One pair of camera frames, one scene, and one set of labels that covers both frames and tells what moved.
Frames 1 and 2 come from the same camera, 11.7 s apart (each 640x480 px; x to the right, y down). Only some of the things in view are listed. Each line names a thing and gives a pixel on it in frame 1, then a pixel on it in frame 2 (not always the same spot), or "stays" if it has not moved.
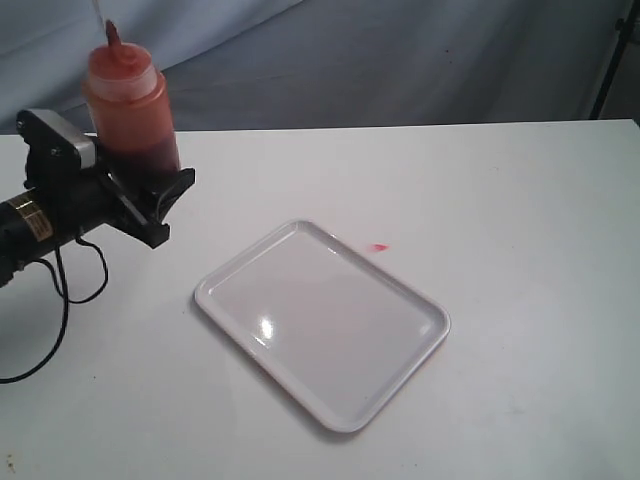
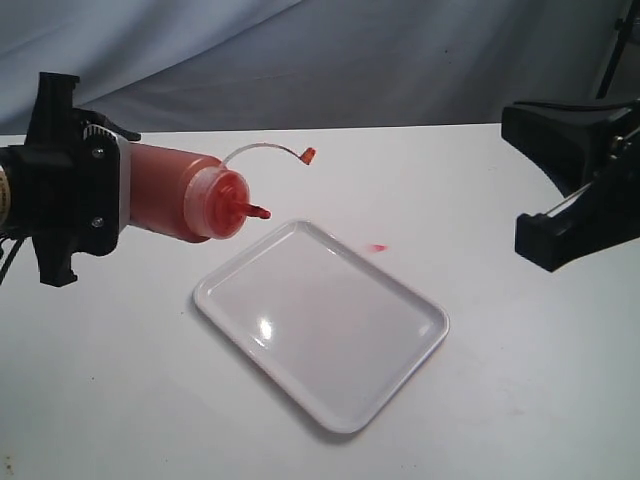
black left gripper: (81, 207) -> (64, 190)
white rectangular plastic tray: (338, 332) stays
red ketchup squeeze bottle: (131, 110) -> (193, 197)
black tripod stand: (621, 26) stays
